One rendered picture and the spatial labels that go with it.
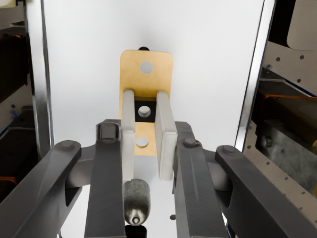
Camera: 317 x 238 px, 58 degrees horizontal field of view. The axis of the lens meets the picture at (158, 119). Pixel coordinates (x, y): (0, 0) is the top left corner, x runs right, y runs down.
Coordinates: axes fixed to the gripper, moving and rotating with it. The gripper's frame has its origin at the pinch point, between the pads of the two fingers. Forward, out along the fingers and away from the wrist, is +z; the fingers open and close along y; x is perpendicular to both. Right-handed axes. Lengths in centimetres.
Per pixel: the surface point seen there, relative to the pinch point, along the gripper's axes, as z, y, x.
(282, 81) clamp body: 28.1, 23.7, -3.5
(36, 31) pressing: 10.2, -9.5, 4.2
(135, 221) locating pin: 5.5, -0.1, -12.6
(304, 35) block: 12.6, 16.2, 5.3
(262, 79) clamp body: 28.1, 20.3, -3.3
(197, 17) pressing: 10.6, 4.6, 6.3
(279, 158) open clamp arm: 8.2, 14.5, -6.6
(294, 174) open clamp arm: 6.0, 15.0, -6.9
